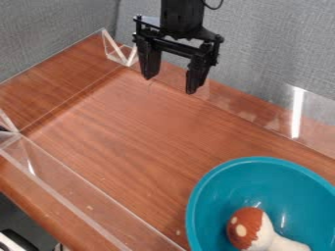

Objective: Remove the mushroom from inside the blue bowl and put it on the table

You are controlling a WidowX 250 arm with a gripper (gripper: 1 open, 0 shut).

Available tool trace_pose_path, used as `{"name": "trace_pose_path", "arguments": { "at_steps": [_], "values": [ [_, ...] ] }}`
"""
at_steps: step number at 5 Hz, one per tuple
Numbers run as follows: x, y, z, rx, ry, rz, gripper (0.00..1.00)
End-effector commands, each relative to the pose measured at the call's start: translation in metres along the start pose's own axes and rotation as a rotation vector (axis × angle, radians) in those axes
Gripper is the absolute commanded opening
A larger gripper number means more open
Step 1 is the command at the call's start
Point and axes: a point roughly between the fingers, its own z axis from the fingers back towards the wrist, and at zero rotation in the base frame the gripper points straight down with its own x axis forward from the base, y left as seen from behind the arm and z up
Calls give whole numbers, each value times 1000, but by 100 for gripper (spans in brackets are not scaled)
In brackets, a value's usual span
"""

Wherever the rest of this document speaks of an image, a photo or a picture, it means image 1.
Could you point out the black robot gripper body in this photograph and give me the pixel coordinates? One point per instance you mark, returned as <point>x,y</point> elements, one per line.
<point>188,42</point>

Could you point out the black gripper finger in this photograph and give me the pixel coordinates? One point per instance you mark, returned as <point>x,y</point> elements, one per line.
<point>149,58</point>
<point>196,73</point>

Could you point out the red and white toy mushroom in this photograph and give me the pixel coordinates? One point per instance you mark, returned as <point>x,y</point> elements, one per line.
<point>250,233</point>

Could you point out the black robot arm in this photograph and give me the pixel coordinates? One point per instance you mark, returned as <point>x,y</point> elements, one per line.
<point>184,13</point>

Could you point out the teal blue plastic bowl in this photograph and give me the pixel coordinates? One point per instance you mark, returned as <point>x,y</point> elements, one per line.
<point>296,197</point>

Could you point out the clear acrylic front barrier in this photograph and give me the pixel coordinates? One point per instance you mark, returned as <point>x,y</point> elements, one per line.
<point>106,218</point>

